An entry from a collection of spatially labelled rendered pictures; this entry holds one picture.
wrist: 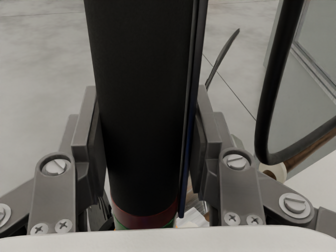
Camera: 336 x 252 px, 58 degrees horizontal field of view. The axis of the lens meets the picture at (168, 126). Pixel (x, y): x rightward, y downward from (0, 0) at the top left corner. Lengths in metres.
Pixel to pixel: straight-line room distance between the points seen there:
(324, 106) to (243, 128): 1.32
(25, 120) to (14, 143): 0.28
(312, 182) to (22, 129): 2.37
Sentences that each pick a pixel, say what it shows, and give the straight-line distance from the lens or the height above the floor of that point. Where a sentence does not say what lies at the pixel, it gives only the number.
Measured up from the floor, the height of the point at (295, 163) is 1.39.
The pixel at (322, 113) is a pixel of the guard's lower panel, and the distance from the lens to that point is 1.36.
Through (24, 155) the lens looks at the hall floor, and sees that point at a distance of 2.45.
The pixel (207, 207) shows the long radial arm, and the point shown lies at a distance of 0.56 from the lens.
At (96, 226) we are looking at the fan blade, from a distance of 0.73.
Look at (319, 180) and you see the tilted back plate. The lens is 0.59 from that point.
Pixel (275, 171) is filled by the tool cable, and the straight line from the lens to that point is 0.28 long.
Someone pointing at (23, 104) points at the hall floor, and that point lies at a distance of 2.98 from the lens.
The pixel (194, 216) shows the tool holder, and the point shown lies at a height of 1.40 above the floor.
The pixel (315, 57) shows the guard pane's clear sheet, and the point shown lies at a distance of 1.45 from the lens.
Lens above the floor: 1.59
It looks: 39 degrees down
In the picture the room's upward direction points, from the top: 2 degrees clockwise
